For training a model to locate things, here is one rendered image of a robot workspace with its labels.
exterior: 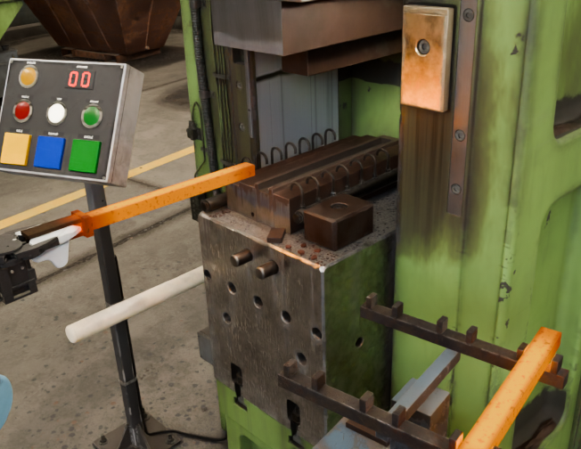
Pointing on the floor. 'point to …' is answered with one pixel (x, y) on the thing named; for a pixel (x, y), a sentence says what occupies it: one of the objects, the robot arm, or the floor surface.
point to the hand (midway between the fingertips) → (69, 224)
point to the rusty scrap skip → (107, 27)
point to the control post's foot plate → (123, 436)
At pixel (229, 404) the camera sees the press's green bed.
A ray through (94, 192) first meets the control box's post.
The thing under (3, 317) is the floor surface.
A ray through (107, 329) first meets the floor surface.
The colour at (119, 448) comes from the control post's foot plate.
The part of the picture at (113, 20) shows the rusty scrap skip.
